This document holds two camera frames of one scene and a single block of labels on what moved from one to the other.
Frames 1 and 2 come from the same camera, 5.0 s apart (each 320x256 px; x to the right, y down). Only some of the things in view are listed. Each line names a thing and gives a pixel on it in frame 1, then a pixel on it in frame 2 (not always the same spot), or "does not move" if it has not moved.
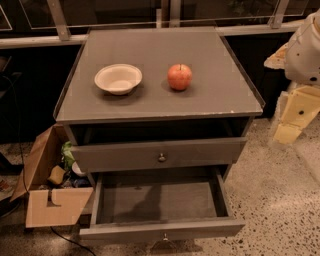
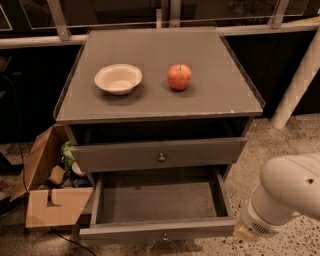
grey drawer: x=163 y=204 does not move
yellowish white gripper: x=304 y=55 to x=259 y=222
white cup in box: x=76 y=169 does not move
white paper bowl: x=118 y=78 does not move
